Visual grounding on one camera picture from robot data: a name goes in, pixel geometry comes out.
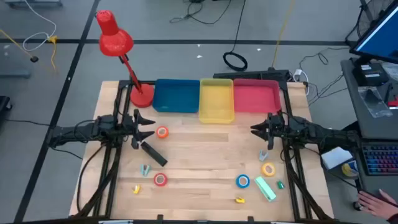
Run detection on white power adapter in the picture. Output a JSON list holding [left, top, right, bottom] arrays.
[[292, 68, 311, 96]]

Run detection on backlit black keyboard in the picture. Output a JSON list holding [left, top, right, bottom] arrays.
[[360, 142, 398, 177]]

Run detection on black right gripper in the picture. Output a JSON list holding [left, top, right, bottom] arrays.
[[250, 112, 289, 151]]

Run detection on black stapler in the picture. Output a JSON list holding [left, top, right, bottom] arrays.
[[140, 141, 169, 167]]

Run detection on coiled black cable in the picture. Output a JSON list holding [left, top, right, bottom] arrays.
[[222, 0, 249, 72]]

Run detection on light green eraser block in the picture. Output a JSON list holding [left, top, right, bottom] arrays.
[[254, 175, 277, 202]]

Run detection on black wire fan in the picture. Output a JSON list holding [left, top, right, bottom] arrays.
[[345, 0, 396, 47]]

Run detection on red tape roll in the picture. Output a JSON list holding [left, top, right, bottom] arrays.
[[153, 172, 169, 187]]

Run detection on clear plastic bag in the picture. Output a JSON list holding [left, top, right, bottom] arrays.
[[357, 86, 394, 119]]

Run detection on black chair base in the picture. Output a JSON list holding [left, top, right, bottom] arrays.
[[0, 95, 13, 121]]

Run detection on person's hand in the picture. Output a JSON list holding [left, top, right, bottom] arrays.
[[357, 189, 398, 220]]

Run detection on grey side desk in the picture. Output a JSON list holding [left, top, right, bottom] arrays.
[[340, 57, 398, 218]]

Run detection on white floor cable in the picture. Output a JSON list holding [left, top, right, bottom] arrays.
[[22, 0, 57, 52]]

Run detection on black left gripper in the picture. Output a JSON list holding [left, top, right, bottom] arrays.
[[123, 108, 156, 150]]

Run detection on black mini computer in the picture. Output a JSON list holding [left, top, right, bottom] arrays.
[[352, 63, 390, 87]]

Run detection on blue plastic tray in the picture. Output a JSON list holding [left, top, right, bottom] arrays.
[[151, 78, 201, 114]]

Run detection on black aluminium table frame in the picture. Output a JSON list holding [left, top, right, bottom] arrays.
[[74, 70, 333, 223]]

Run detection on white box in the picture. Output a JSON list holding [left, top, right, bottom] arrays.
[[320, 146, 354, 170]]

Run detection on grey cart base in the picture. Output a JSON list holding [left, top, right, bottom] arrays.
[[3, 0, 63, 9]]

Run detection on yellow rod with black foot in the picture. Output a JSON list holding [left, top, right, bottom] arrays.
[[0, 28, 40, 63]]

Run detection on thin black floor cable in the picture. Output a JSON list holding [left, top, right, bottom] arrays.
[[169, 0, 233, 25]]

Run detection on long black power strip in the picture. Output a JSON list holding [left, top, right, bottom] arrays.
[[213, 69, 290, 83]]

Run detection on computer monitor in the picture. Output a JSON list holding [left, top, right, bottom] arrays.
[[349, 0, 398, 65]]

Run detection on yellow plastic tray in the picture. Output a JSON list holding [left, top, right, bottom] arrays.
[[198, 78, 236, 124]]

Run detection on red desk lamp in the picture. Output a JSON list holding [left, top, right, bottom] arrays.
[[95, 9, 155, 109]]

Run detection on orange tape roll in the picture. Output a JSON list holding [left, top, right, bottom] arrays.
[[155, 125, 170, 139]]

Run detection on long yellow cable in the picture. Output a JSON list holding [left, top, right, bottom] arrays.
[[271, 0, 295, 70]]

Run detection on grey stand foot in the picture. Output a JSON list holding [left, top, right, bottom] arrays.
[[0, 68, 32, 79]]

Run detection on tangled black cables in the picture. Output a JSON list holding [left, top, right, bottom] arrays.
[[298, 46, 351, 106]]

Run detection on short yellow cord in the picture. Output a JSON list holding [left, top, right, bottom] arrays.
[[48, 35, 60, 72]]

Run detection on red plastic tray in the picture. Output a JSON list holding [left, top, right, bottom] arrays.
[[232, 78, 282, 114]]

